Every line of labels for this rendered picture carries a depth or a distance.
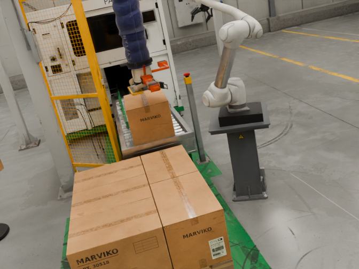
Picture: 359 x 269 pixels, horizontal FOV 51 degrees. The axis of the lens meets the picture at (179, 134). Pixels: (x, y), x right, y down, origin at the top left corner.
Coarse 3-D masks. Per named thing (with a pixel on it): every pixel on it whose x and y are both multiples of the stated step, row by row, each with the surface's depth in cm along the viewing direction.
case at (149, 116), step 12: (132, 96) 386; (144, 96) 377; (156, 96) 368; (132, 108) 343; (144, 108) 344; (156, 108) 345; (168, 108) 347; (132, 120) 345; (144, 120) 347; (156, 120) 349; (168, 120) 351; (132, 132) 349; (144, 132) 351; (156, 132) 353; (168, 132) 355
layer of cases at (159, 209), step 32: (128, 160) 338; (160, 160) 324; (96, 192) 292; (128, 192) 282; (160, 192) 272; (192, 192) 264; (96, 224) 249; (128, 224) 242; (160, 224) 235; (192, 224) 236; (224, 224) 242; (96, 256) 229; (128, 256) 234; (160, 256) 239; (192, 256) 244; (224, 256) 250
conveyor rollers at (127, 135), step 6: (120, 108) 504; (120, 114) 478; (126, 114) 478; (120, 120) 460; (174, 120) 418; (126, 126) 428; (174, 126) 401; (180, 126) 393; (126, 132) 410; (180, 132) 376; (126, 138) 394; (126, 144) 377; (132, 144) 378
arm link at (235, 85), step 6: (234, 78) 311; (228, 84) 312; (234, 84) 309; (240, 84) 310; (234, 90) 308; (240, 90) 311; (234, 96) 309; (240, 96) 312; (234, 102) 314; (240, 102) 314
